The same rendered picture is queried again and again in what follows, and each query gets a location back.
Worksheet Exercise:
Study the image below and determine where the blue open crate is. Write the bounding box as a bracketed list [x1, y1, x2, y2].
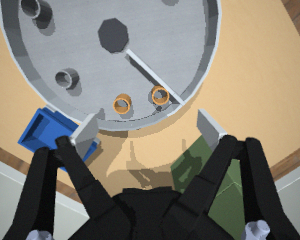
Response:
[17, 104, 100, 162]

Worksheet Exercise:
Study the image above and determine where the grey round turntable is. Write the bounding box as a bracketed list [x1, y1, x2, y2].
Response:
[0, 0, 222, 131]

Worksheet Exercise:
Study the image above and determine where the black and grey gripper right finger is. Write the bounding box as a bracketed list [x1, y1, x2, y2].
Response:
[162, 109, 300, 240]

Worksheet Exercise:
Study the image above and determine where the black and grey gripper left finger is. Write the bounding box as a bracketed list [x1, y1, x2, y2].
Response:
[2, 113, 132, 240]

